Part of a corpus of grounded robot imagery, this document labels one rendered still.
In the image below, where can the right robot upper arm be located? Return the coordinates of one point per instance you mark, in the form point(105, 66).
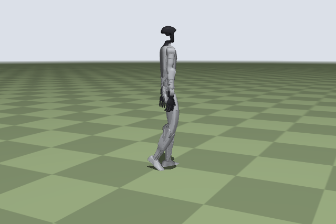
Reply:
point(170, 52)

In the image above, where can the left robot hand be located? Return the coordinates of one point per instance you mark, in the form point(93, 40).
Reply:
point(161, 99)

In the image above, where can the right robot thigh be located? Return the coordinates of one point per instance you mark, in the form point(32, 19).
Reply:
point(173, 116)

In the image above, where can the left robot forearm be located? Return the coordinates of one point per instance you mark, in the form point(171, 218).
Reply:
point(162, 80)

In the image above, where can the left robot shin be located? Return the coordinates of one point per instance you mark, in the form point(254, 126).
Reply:
point(168, 151)

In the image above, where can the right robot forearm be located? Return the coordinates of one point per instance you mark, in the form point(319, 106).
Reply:
point(170, 81)

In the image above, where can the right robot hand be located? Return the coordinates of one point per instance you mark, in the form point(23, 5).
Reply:
point(170, 103)

